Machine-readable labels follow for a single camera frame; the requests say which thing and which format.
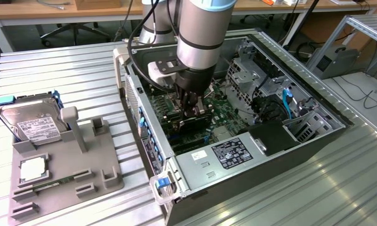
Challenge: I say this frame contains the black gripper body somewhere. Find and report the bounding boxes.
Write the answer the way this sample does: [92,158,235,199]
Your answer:
[173,65,217,96]

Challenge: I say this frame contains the graphics card with metal bracket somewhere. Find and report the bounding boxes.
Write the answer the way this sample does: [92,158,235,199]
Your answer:
[163,114,213,137]

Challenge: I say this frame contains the open socket cover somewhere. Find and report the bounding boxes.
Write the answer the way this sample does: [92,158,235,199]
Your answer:
[203,81,220,99]

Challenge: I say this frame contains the green motherboard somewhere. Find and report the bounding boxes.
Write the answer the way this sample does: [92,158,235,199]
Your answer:
[149,75,252,156]

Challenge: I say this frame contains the silver chipset heatsink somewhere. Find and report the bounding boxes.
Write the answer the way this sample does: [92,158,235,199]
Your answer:
[212,127,236,140]

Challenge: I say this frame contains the metal drive cage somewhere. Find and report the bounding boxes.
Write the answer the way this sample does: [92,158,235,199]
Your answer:
[225,39,303,123]

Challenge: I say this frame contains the grey power supply unit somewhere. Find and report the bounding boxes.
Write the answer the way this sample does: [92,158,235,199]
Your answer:
[175,131,268,192]

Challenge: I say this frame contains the black fan shroud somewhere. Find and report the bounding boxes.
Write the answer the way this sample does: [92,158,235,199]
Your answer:
[249,121,303,157]

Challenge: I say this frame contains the black chair base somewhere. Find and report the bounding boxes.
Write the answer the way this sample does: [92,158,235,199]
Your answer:
[229,14,275,29]

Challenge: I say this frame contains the open black PC case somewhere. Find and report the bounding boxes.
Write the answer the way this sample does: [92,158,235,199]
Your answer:
[112,28,356,226]

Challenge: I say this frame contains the grey disk bay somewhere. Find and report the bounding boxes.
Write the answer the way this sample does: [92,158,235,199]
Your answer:
[284,110,347,143]

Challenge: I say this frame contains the black office chair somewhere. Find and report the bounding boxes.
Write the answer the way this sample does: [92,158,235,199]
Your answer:
[39,22,112,47]

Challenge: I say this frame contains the brown cardboard box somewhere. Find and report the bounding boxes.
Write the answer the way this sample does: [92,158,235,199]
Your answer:
[75,0,123,11]

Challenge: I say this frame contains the grey computer tower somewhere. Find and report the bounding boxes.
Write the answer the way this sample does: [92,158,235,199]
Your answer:
[307,46,363,80]

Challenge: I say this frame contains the grey parts rack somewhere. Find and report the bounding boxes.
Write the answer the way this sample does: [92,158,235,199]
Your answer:
[8,107,125,225]

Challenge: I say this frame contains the long wooden desk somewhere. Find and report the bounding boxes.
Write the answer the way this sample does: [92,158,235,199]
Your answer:
[232,0,377,48]

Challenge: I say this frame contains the silver hard disk drive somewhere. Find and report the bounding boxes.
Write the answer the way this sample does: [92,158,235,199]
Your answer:
[0,98,68,145]

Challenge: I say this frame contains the green RAM stick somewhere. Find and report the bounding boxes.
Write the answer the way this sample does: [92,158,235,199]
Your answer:
[33,176,76,193]

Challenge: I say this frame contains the silver CPU chip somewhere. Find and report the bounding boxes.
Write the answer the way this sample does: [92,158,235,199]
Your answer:
[20,160,48,182]

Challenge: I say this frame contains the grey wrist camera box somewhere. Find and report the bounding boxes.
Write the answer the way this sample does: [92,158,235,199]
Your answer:
[147,59,189,89]

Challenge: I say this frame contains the black wire bundle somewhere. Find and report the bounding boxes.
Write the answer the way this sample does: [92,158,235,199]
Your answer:
[253,96,285,123]

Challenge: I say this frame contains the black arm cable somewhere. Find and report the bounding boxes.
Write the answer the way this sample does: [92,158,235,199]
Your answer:
[127,0,180,93]

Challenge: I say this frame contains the blue wire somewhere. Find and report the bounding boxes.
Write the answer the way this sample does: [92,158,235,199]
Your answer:
[281,89,295,121]

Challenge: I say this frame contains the grey hanging cable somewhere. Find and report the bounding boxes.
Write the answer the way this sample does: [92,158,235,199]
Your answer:
[115,0,136,44]

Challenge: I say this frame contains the black table cables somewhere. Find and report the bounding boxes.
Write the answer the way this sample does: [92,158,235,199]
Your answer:
[329,75,377,109]

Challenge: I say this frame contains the grey coiled cable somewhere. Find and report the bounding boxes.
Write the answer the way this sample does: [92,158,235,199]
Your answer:
[36,0,72,10]

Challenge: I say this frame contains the aluminium frame rack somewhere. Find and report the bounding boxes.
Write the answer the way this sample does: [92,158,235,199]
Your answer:
[307,14,377,78]

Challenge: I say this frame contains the wooden desk with white frame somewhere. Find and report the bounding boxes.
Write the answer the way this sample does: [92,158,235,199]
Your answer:
[0,0,144,52]

